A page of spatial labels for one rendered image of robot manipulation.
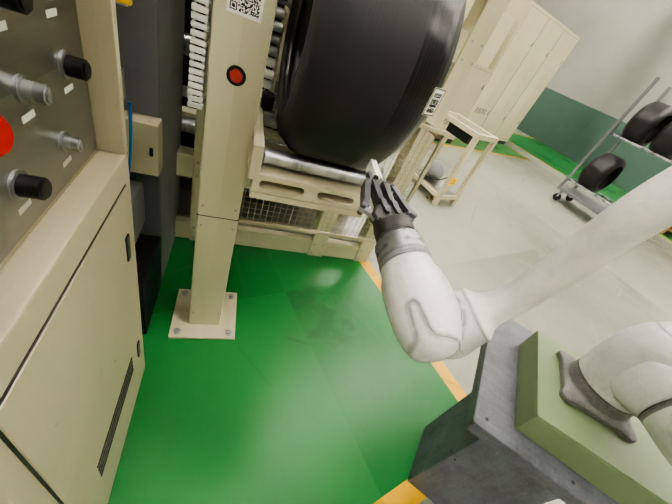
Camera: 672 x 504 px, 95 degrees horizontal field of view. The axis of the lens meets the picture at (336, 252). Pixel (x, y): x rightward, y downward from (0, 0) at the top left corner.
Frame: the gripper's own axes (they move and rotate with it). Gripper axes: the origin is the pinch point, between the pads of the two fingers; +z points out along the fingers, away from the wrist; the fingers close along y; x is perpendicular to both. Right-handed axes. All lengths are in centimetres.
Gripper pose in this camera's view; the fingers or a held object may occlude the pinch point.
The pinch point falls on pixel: (373, 173)
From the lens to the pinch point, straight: 71.7
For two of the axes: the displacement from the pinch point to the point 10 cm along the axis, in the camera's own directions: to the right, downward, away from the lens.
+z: -1.4, -7.7, 6.2
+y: -9.2, -1.3, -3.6
